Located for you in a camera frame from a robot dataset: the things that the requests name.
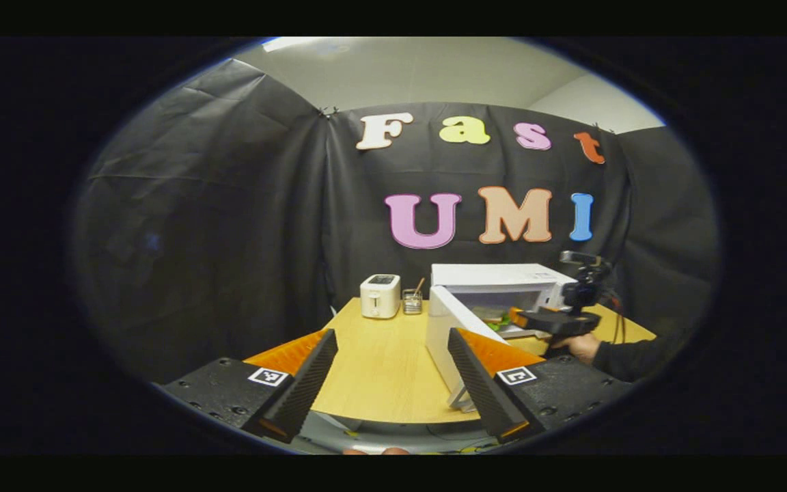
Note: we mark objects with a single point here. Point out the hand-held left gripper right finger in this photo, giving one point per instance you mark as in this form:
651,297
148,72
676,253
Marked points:
479,389

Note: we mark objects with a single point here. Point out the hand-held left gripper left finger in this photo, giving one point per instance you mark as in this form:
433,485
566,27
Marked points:
301,393

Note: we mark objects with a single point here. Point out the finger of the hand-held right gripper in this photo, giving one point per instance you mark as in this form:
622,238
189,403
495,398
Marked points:
518,318

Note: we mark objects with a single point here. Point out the green lettuce sandwich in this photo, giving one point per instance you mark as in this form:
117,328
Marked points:
497,319

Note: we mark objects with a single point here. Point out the white microwave oven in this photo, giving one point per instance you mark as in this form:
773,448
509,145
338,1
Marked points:
496,277

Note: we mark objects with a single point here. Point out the glass jar with sticks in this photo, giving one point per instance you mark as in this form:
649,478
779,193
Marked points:
412,303

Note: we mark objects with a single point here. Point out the white toaster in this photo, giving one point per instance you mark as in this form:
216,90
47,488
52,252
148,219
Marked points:
380,297

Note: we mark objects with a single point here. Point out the black backdrop cloth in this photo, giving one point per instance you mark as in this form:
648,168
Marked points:
229,225

